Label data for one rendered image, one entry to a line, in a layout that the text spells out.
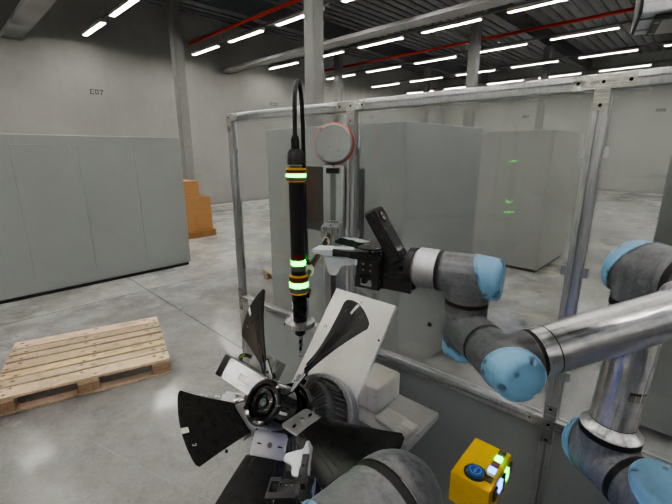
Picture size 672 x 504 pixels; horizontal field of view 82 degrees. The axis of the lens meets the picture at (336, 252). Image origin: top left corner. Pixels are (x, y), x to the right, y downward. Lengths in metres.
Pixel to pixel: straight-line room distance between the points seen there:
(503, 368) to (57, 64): 13.04
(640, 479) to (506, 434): 0.71
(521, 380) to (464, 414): 1.07
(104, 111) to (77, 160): 7.16
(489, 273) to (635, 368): 0.40
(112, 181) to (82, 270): 1.31
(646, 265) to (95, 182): 6.09
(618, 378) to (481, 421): 0.77
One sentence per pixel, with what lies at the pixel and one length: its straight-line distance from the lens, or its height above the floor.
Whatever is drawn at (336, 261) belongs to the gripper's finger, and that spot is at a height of 1.64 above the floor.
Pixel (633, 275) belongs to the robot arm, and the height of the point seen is 1.63.
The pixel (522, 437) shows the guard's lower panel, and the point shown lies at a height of 0.89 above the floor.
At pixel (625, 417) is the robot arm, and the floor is 1.33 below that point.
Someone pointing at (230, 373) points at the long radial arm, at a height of 1.11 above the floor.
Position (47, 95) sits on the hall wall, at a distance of 13.08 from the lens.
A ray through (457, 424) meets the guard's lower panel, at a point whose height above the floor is 0.82.
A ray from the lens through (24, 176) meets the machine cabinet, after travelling 6.17.
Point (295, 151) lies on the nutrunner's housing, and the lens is 0.84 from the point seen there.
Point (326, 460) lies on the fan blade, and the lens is 0.99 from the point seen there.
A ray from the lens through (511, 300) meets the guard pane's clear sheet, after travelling 1.43.
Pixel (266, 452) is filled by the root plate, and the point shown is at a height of 1.10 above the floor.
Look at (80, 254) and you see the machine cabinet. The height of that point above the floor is 0.47.
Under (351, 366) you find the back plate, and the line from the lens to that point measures 1.30.
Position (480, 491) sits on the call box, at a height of 1.06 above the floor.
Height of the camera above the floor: 1.85
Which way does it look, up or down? 15 degrees down
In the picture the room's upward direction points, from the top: straight up
